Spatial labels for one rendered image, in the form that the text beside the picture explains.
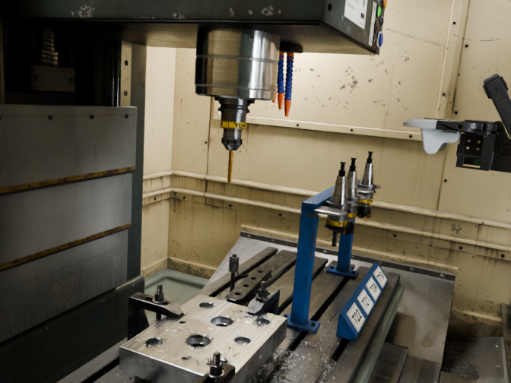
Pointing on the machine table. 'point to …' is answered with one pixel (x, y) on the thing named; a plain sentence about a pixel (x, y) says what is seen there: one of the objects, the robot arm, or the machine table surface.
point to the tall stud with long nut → (233, 269)
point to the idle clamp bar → (249, 286)
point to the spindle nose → (236, 64)
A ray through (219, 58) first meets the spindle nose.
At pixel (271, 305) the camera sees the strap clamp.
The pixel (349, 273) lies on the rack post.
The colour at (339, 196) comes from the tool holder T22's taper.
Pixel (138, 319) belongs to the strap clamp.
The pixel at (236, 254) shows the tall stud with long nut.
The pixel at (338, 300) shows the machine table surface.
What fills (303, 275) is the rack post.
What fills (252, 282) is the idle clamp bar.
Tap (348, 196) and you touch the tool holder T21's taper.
